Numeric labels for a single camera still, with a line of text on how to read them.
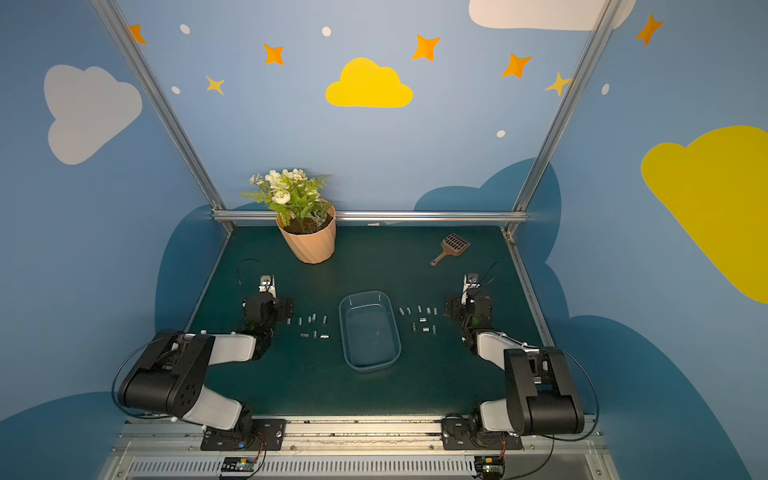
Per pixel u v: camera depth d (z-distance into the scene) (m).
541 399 0.44
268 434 0.75
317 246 1.01
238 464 0.72
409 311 0.98
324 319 0.95
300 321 0.94
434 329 0.93
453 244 1.15
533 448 0.73
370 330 0.95
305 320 0.95
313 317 0.96
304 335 0.91
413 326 0.94
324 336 0.91
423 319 0.95
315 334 0.91
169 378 0.45
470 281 0.82
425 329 0.93
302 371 0.84
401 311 0.98
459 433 0.75
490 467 0.73
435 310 0.98
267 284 0.82
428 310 0.98
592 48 0.75
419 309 0.98
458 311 0.86
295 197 0.88
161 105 0.84
